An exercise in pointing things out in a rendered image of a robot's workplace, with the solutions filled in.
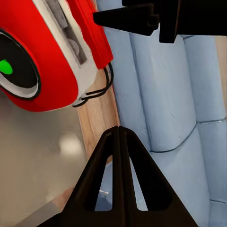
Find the radio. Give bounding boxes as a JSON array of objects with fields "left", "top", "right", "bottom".
[{"left": 0, "top": 0, "right": 114, "bottom": 112}]

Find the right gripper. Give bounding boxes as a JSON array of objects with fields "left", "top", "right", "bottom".
[{"left": 93, "top": 0, "right": 227, "bottom": 43}]

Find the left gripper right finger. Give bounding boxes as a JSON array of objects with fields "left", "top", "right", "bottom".
[{"left": 119, "top": 126, "right": 198, "bottom": 227}]

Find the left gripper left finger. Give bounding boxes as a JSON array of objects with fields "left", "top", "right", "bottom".
[{"left": 55, "top": 126, "right": 126, "bottom": 227}]

